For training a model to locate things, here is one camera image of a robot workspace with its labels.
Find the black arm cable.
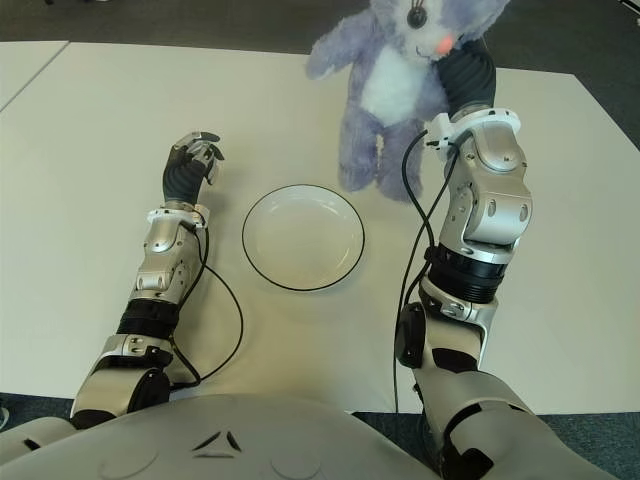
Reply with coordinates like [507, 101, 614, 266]
[392, 128, 474, 414]
[169, 224, 245, 389]

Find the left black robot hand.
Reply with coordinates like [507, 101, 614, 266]
[162, 130, 226, 205]

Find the white plate black rim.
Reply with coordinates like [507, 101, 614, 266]
[241, 184, 366, 293]

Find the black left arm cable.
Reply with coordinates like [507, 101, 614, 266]
[169, 224, 245, 389]

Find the purple plush bunny doll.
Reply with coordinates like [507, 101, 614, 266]
[305, 0, 512, 203]

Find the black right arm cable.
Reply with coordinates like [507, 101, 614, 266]
[392, 128, 474, 414]

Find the grey robot torso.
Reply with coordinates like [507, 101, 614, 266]
[0, 393, 640, 480]

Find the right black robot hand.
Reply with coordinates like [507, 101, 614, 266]
[437, 42, 497, 121]

